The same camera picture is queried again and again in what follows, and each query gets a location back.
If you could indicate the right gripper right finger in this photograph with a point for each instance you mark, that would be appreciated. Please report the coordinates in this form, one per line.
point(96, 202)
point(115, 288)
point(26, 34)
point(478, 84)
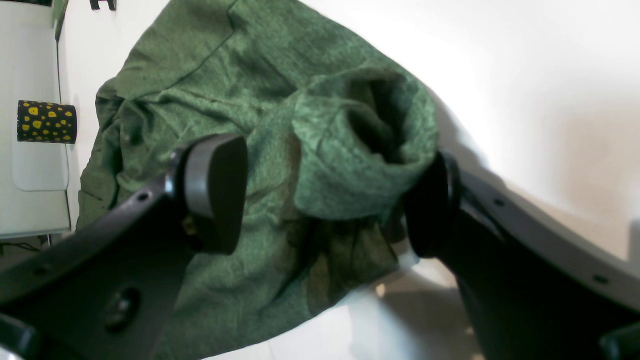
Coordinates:
point(529, 293)

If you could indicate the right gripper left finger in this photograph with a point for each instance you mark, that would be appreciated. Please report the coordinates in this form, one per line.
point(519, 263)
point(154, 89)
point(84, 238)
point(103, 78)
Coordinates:
point(106, 292)

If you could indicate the black cup with gold dots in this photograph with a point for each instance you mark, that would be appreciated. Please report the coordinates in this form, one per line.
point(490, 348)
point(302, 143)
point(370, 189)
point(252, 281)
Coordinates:
point(46, 122)

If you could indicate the dark green t-shirt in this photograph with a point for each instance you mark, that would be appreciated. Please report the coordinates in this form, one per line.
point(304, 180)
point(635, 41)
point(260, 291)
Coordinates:
point(336, 133)

